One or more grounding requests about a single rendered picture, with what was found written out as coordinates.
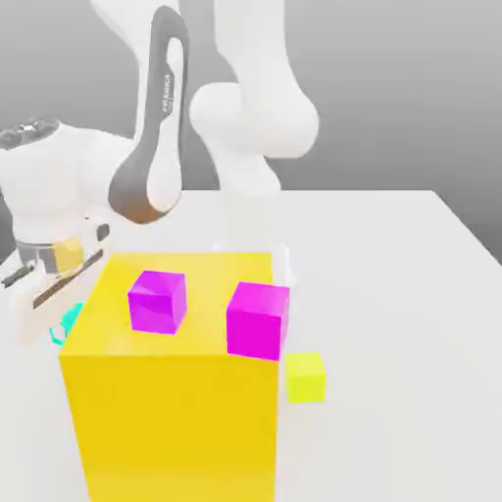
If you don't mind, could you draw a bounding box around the small yellow-green cube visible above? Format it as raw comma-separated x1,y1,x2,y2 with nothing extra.
284,351,327,406

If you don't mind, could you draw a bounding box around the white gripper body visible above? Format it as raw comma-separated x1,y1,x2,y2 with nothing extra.
11,247,107,347

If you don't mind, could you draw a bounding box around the small magenta cube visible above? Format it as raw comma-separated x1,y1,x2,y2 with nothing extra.
226,280,291,363

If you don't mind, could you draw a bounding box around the large yellow box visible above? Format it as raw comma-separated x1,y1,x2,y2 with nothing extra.
58,251,280,502

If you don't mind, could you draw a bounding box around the small purple cube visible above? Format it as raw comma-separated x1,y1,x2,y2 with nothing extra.
126,270,187,336

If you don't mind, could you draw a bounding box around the small turquoise cube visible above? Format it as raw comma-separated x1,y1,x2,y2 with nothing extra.
48,302,84,347

